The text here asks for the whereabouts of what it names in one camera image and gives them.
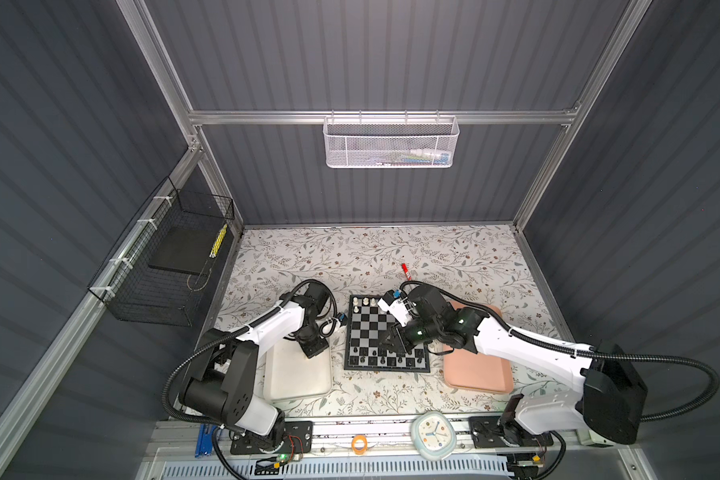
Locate mint green alarm clock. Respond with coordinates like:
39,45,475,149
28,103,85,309
410,411,457,461

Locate white chess pieces on board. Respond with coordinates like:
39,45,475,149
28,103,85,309
351,296,381,315

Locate blue clamp tool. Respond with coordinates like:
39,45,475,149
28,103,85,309
194,424,216,458

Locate yellow brush in basket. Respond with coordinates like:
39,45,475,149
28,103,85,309
209,224,228,259

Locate black wire basket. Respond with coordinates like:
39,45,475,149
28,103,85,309
88,179,236,327

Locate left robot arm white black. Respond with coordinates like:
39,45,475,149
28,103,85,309
160,279,340,452

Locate white plastic tray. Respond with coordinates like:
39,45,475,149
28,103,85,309
263,340,333,401

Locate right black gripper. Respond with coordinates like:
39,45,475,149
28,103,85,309
372,318,439,353

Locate pink plastic tray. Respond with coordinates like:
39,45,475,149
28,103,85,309
441,301,515,395

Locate white wire basket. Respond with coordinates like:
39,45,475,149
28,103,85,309
322,115,460,169

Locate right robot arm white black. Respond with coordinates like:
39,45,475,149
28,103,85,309
377,281,720,445

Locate black chess pieces on board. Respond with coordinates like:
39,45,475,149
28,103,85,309
346,346,429,371

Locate black white chess board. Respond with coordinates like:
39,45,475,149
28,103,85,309
344,295,431,373

